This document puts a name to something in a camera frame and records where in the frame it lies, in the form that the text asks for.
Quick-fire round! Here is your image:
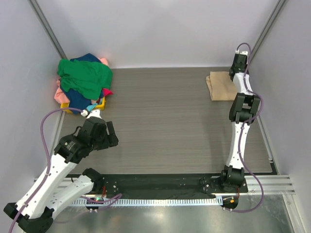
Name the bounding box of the yellow plastic bin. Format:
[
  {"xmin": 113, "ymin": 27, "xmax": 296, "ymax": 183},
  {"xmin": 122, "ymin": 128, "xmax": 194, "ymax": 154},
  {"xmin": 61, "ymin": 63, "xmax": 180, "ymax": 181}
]
[{"xmin": 60, "ymin": 97, "xmax": 106, "ymax": 110}]

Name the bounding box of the beige t shirt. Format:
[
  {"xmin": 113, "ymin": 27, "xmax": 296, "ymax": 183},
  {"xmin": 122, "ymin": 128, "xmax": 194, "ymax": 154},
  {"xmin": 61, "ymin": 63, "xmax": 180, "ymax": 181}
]
[{"xmin": 206, "ymin": 71, "xmax": 237, "ymax": 101}]

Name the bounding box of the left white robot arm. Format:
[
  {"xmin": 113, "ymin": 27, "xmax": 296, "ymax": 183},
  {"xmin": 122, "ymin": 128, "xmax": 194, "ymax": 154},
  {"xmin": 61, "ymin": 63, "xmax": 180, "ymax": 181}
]
[{"xmin": 3, "ymin": 116, "xmax": 119, "ymax": 233}]

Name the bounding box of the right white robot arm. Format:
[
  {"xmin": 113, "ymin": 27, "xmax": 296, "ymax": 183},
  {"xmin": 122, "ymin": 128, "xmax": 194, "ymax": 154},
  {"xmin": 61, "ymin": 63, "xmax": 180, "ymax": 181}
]
[{"xmin": 219, "ymin": 50, "xmax": 261, "ymax": 192}]

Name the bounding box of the light blue cloth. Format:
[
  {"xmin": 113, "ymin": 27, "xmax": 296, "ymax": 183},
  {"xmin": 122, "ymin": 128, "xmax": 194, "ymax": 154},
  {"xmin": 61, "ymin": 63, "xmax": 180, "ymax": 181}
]
[{"xmin": 86, "ymin": 103, "xmax": 98, "ymax": 112}]

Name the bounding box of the pink t shirt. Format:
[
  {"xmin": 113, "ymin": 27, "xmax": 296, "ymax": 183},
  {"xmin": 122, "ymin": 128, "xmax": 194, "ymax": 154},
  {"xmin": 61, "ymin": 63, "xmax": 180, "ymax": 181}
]
[{"xmin": 54, "ymin": 58, "xmax": 109, "ymax": 104}]

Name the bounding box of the green t shirt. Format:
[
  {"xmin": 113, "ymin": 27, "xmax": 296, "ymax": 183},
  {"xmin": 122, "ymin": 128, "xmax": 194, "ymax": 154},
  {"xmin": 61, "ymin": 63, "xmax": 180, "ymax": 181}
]
[{"xmin": 57, "ymin": 59, "xmax": 113, "ymax": 100}]

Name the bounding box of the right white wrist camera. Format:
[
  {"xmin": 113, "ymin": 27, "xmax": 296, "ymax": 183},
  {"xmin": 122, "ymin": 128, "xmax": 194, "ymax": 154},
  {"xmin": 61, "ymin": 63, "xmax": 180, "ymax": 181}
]
[{"xmin": 235, "ymin": 50, "xmax": 249, "ymax": 57}]

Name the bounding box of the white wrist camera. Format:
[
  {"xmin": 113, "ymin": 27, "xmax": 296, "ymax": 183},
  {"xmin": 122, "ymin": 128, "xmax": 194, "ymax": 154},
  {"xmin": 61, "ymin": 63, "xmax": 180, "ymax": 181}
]
[
  {"xmin": 235, "ymin": 50, "xmax": 249, "ymax": 57},
  {"xmin": 81, "ymin": 109, "xmax": 102, "ymax": 119}
]

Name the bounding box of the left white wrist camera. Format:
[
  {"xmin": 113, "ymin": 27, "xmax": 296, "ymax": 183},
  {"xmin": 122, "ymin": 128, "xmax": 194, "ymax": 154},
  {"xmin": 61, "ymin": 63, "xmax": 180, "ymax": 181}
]
[{"xmin": 81, "ymin": 109, "xmax": 102, "ymax": 119}]

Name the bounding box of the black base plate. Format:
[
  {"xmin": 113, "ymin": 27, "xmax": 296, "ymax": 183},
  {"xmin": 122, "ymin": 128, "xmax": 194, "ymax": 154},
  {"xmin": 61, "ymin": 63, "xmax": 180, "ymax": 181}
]
[{"xmin": 72, "ymin": 173, "xmax": 249, "ymax": 198}]

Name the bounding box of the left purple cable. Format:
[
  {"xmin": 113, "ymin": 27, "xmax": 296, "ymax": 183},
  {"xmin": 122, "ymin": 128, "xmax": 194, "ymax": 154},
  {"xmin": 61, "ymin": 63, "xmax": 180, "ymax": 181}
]
[{"xmin": 8, "ymin": 108, "xmax": 85, "ymax": 233}]

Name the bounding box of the white slotted cable duct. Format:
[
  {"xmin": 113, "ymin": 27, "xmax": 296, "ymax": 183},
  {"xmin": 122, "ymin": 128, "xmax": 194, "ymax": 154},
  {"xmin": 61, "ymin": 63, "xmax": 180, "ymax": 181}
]
[{"xmin": 70, "ymin": 197, "xmax": 223, "ymax": 207}]

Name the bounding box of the right aluminium corner post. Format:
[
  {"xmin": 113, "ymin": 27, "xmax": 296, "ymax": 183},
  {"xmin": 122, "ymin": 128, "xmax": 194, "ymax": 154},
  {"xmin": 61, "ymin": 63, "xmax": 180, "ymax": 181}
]
[{"xmin": 237, "ymin": 0, "xmax": 288, "ymax": 73}]

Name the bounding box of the aluminium corner post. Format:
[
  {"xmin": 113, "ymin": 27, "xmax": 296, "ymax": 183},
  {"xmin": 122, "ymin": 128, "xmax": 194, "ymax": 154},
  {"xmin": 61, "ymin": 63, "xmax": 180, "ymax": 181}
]
[
  {"xmin": 237, "ymin": 0, "xmax": 288, "ymax": 73},
  {"xmin": 28, "ymin": 0, "xmax": 67, "ymax": 59}
]

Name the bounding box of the aluminium frame rail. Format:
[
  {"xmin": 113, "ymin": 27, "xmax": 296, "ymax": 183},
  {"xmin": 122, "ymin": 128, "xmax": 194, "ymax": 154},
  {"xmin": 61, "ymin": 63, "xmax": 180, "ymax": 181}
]
[{"xmin": 29, "ymin": 175, "xmax": 296, "ymax": 198}]

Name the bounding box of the left aluminium corner post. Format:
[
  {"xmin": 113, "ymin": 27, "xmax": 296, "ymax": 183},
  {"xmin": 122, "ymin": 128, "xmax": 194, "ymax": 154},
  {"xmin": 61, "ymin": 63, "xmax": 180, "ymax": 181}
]
[{"xmin": 28, "ymin": 0, "xmax": 67, "ymax": 59}]

